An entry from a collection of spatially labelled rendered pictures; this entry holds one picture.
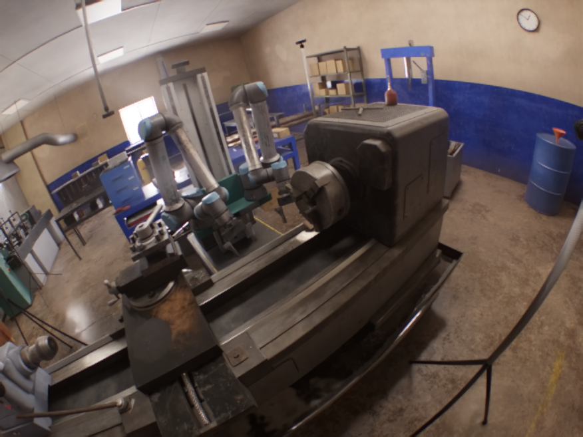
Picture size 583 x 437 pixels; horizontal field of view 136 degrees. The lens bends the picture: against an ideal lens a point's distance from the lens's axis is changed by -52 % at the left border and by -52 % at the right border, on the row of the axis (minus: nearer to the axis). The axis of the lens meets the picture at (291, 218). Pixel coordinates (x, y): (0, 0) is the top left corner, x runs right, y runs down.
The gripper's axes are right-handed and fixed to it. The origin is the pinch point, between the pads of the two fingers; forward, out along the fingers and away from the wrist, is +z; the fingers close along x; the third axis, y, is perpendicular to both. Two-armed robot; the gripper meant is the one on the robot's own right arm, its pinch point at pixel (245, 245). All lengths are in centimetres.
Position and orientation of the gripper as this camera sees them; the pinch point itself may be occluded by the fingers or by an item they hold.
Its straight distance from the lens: 135.5
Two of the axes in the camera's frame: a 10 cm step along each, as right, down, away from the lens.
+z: 5.4, 7.9, 2.8
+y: -5.7, 0.9, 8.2
